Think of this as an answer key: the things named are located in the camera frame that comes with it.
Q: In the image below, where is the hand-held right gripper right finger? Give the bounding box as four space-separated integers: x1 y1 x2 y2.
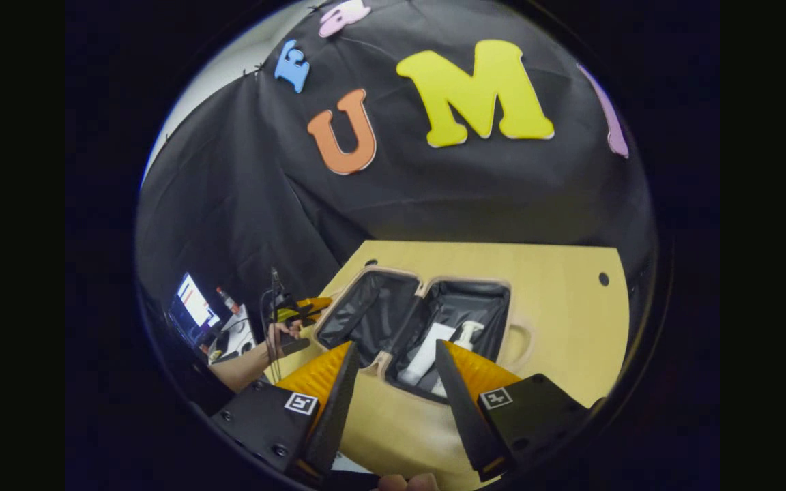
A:
434 339 590 483

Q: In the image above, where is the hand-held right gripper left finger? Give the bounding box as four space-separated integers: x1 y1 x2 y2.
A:
210 341 361 486

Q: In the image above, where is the beige suitcase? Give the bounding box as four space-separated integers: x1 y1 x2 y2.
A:
311 266 534 404

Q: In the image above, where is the white squeeze tube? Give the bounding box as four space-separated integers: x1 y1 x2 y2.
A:
396 322 459 387

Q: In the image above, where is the white pump bottle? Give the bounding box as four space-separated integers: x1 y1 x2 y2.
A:
431 319 486 398

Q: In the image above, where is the white desk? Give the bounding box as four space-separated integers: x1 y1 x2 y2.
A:
206 306 259 365

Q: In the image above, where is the computer monitor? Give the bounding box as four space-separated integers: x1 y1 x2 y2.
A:
168 272 222 346

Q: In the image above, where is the black backdrop cloth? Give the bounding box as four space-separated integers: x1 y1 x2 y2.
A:
135 0 660 355

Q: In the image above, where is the black cable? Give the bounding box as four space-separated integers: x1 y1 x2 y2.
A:
259 265 285 384

